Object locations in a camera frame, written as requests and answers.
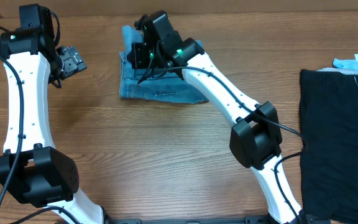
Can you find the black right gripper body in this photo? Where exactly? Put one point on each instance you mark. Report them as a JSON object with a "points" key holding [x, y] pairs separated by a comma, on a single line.
{"points": [[138, 57]]}

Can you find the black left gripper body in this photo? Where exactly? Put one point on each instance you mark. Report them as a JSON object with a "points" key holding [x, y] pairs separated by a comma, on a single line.
{"points": [[68, 65]]}

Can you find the light blue denim jeans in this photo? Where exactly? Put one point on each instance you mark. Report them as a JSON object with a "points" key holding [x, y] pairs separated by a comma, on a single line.
{"points": [[168, 88]]}

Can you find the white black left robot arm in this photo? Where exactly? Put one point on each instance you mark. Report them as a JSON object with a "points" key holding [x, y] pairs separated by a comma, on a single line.
{"points": [[31, 169]]}

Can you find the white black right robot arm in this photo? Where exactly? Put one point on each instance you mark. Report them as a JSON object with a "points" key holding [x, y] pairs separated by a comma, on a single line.
{"points": [[255, 131]]}

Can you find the black garment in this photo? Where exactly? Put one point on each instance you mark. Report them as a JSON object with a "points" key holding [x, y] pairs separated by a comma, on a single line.
{"points": [[329, 166]]}

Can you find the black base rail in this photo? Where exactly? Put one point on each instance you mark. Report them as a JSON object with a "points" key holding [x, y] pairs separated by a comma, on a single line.
{"points": [[246, 220]]}

